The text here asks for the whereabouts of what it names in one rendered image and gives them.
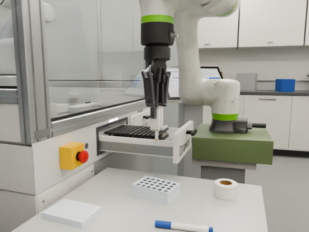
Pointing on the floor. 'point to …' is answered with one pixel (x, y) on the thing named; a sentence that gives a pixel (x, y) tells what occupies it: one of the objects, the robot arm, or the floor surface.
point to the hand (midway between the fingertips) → (156, 118)
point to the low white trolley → (217, 212)
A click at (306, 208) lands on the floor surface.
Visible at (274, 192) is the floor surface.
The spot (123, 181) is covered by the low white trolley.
